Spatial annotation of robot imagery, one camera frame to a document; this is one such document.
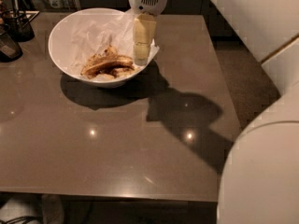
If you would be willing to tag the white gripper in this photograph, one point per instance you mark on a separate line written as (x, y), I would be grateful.
(145, 27)

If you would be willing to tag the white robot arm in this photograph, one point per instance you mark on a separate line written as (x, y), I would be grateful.
(260, 179)

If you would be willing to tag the white ceramic bowl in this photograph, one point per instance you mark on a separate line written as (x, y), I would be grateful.
(59, 47)

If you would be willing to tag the crumpled white paper liner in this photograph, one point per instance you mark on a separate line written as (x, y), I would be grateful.
(113, 46)

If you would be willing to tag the black utensil holder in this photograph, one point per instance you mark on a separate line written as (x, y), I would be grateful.
(20, 28)

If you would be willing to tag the dark appliance at left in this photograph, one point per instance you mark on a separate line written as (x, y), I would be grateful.
(9, 49)

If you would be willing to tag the white cloth under table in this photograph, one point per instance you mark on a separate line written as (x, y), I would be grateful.
(31, 209)

